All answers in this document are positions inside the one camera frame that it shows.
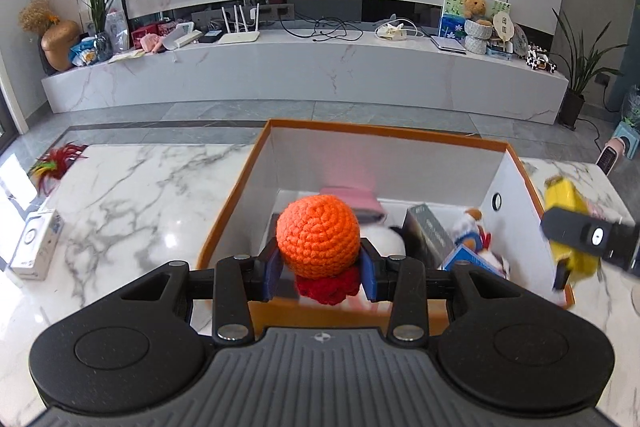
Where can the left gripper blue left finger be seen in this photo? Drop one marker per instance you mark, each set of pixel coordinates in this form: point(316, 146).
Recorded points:
point(238, 281)

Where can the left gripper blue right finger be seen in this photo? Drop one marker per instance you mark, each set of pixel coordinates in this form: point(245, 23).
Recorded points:
point(401, 281)

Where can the white plush with black hat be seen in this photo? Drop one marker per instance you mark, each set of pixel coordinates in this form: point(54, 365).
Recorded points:
point(386, 241)

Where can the dark illustrated book box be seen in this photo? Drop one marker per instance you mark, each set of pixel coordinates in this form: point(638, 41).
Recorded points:
point(425, 238)

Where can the brown white plush dog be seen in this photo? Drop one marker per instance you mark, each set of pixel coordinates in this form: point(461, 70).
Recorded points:
point(468, 231)

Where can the pink foam block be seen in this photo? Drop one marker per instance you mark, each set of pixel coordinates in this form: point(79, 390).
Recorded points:
point(363, 203)

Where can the orange crochet ball toy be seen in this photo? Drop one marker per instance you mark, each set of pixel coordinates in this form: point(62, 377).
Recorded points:
point(318, 238)

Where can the large orange storage box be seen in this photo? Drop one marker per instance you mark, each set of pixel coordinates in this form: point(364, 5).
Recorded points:
point(382, 172)

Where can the potted green plant right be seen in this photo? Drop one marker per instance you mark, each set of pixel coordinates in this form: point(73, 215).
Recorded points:
point(583, 64)

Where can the white small carton box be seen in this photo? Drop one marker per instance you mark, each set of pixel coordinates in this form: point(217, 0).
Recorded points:
point(35, 248)

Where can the red feather toy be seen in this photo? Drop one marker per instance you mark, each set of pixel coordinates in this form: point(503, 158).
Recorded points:
point(53, 165)

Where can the white wifi router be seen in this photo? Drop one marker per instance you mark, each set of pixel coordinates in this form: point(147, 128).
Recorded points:
point(236, 28)

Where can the white power strip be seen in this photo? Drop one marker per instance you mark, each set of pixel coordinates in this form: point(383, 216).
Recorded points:
point(399, 29)

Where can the teddy bear on cups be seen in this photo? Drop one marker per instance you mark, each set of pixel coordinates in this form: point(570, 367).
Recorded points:
point(478, 29)

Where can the painted picture board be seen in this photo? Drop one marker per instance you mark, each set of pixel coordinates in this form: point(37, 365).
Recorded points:
point(451, 23)

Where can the green leaf plant in vase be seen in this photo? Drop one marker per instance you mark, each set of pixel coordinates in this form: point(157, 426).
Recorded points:
point(98, 10)

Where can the gold vase with dried flowers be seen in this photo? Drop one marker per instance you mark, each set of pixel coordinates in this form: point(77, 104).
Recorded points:
point(56, 36)

